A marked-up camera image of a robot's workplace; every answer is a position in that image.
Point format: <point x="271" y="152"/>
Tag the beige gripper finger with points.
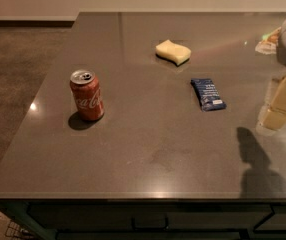
<point x="274" y="116"/>

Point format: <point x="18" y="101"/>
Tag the blue rxbar blueberry wrapper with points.
<point x="207" y="94"/>

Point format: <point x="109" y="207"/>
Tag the yellow sponge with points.
<point x="173" y="52"/>

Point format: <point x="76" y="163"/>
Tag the dark right drawer front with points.
<point x="275" y="222"/>

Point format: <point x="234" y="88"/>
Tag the red coca-cola can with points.
<point x="86" y="91"/>

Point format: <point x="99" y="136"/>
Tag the dark cabinet drawer front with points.
<point x="108" y="217"/>

